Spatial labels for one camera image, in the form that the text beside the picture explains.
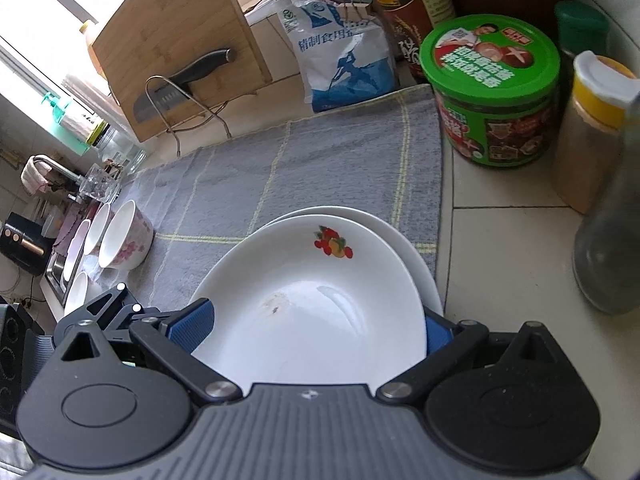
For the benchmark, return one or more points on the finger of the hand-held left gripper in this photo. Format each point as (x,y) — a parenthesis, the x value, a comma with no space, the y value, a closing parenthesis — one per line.
(140,314)
(107,302)

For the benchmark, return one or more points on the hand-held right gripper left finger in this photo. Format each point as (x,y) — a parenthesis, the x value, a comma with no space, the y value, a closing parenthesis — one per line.
(192,325)

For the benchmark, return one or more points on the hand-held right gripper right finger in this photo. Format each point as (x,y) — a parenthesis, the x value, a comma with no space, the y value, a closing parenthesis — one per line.
(442,335)

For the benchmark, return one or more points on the white bowl with pink flowers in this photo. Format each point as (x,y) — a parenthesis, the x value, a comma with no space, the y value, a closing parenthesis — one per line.
(135,240)
(92,232)
(77,290)

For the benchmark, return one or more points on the white plate with fruit print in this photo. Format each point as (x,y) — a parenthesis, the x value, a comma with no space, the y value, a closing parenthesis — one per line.
(400,240)
(310,320)

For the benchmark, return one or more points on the black appliance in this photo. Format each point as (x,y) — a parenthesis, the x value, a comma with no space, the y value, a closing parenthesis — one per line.
(22,245)

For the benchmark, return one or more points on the clear drinking glass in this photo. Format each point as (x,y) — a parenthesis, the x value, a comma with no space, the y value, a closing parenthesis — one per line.
(102,185)

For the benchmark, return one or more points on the metal faucet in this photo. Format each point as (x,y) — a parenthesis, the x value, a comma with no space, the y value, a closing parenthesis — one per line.
(50,165)

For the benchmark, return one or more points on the glass jar with dark lid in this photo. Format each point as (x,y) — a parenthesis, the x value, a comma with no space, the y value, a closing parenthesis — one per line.
(117,147)

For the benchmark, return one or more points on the grey and teal checked towel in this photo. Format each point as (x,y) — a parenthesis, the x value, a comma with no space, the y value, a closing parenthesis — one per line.
(300,170)

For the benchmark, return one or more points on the glass bottle with red cap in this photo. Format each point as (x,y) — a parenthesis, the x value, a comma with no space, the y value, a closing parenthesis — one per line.
(610,240)

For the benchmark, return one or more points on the green soap bottle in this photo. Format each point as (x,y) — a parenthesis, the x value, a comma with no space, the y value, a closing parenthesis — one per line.
(60,115)

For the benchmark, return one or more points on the yellow-lidded spice jar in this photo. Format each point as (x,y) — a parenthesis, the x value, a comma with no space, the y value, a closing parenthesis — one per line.
(590,150)

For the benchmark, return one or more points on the green-lidded sauce tub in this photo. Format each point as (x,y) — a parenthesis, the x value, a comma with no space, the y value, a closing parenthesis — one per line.
(490,90)

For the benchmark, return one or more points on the orange oil bottle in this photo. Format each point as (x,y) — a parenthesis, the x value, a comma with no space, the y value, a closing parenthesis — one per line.
(90,35)

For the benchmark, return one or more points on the wooden cutting board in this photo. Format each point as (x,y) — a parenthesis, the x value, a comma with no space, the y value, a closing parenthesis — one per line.
(170,25)

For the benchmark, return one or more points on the white and blue salt bag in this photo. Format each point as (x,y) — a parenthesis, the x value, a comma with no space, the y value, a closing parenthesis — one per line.
(345,60)

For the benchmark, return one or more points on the dark soy sauce bottle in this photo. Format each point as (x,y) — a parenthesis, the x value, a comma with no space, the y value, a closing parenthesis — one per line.
(400,5)

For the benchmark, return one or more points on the green-lidded jar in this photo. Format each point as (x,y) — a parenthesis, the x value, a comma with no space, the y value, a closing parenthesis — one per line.
(582,27)

